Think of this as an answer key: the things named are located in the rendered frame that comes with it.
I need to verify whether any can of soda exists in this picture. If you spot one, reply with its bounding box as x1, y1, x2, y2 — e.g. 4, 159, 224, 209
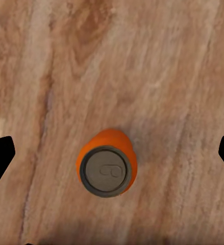
76, 129, 137, 199

